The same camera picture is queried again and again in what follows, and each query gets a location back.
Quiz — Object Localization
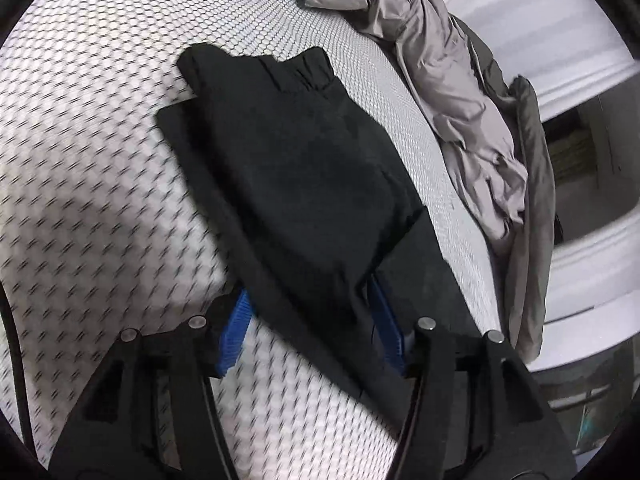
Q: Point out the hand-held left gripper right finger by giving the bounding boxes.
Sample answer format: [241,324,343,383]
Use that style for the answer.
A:
[367,277,583,480]

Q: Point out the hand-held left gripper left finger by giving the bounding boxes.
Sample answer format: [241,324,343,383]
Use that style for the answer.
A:
[47,287,256,480]

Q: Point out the black pants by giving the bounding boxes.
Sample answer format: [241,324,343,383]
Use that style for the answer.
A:
[155,44,493,431]

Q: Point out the white honeycomb patterned mattress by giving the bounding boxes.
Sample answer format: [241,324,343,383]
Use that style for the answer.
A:
[0,0,506,480]

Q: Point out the grey quilt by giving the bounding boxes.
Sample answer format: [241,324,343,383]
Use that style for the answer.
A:
[305,0,563,361]

